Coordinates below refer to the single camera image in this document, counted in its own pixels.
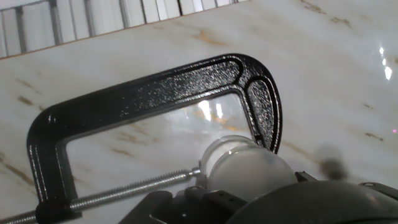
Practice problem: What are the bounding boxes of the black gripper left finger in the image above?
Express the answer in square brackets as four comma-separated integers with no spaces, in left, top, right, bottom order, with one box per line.
[118,185,249,224]

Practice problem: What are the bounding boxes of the marble pattern board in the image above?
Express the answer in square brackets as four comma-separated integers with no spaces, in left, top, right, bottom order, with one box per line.
[0,0,398,224]

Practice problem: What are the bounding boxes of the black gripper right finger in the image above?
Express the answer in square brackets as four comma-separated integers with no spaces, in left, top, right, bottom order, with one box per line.
[294,170,398,200]

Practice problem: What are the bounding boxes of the black metal C-clamp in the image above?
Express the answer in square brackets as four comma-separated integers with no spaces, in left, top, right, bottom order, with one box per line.
[0,53,283,224]

